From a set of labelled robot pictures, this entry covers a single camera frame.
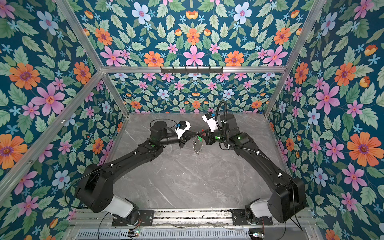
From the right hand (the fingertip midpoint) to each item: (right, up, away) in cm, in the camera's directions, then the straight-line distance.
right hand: (203, 130), depth 75 cm
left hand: (-4, -1, -1) cm, 4 cm away
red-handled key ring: (-2, -4, 0) cm, 5 cm away
